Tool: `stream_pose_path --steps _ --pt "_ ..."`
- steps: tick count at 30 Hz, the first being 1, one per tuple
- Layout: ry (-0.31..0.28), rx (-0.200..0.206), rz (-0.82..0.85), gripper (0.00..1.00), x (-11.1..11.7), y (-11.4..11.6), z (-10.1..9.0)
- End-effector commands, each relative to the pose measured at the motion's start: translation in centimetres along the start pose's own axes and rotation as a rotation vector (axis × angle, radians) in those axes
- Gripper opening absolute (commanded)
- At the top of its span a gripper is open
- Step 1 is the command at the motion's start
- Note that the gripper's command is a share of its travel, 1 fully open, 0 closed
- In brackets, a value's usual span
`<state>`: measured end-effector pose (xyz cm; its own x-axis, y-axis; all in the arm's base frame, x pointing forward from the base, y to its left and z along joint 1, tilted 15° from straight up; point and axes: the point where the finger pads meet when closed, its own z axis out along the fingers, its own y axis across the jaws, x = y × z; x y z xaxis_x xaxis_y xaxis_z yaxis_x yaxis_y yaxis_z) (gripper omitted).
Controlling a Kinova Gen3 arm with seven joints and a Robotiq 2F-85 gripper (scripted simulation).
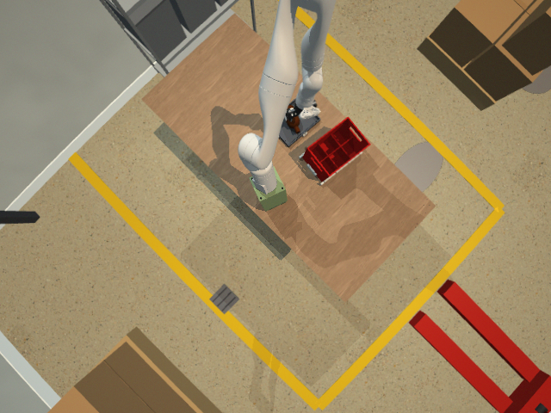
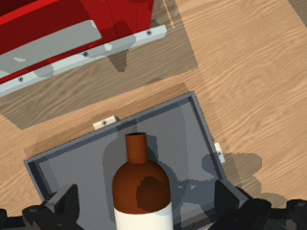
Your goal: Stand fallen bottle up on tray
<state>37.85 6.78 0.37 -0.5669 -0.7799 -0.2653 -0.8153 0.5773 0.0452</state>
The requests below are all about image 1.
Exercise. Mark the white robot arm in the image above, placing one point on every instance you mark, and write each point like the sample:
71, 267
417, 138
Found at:
280, 75

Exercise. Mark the red crate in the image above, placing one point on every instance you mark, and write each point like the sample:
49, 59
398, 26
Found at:
336, 148

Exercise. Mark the brown glass bottle with white label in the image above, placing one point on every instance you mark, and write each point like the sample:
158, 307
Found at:
294, 124

